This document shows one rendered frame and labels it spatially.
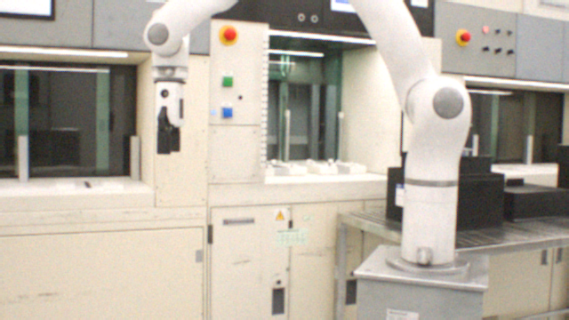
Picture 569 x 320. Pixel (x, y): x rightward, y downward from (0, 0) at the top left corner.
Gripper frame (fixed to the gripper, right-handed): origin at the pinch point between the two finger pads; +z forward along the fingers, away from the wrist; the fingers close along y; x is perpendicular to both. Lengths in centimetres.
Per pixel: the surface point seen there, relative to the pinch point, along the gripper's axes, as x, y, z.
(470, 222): -82, 38, 23
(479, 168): -86, 43, 6
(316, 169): -37, 91, 12
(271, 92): -15, 154, -21
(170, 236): 10, 43, 30
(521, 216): -105, 53, 23
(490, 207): -89, 41, 18
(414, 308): -55, -12, 32
